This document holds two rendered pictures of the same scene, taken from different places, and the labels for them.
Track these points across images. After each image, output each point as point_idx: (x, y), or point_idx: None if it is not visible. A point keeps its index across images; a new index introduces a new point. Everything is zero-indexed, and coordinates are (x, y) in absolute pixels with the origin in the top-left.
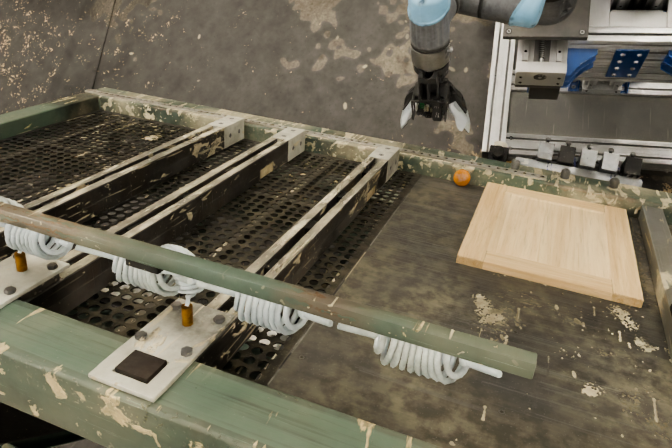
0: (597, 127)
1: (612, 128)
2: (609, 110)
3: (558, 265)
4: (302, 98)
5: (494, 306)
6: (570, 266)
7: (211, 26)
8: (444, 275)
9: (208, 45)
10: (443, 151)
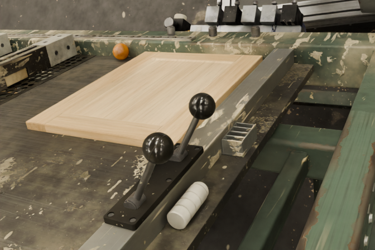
0: None
1: None
2: None
3: (122, 118)
4: (92, 14)
5: (12, 168)
6: (134, 118)
7: None
8: (0, 143)
9: None
10: (121, 31)
